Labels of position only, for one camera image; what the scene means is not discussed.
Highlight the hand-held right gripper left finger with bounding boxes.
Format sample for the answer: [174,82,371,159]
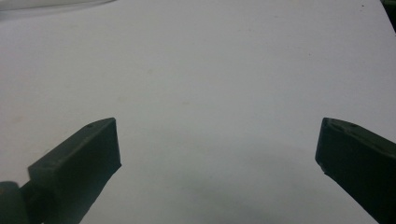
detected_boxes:
[19,117,122,224]

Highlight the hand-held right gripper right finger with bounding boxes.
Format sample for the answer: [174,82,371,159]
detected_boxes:
[314,117,396,224]

